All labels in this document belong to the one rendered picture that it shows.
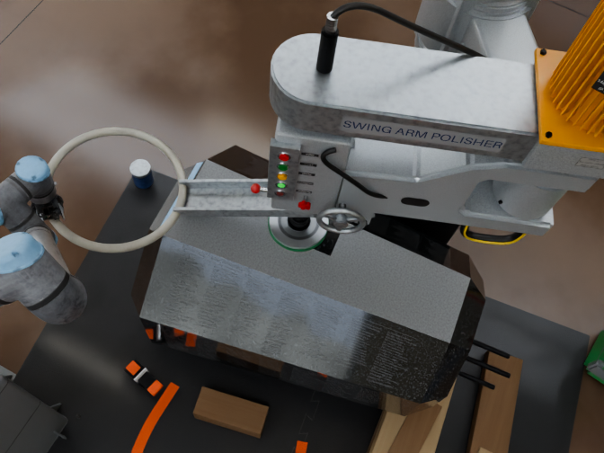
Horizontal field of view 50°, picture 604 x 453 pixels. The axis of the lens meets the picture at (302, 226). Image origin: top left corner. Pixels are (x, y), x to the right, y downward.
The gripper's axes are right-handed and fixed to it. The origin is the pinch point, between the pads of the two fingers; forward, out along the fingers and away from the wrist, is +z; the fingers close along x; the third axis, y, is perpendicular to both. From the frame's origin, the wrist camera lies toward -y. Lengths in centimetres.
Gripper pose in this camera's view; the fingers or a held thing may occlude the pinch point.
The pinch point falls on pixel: (50, 214)
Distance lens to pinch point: 241.6
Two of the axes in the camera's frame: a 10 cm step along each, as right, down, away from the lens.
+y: 4.1, 8.6, -3.2
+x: 9.0, -3.1, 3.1
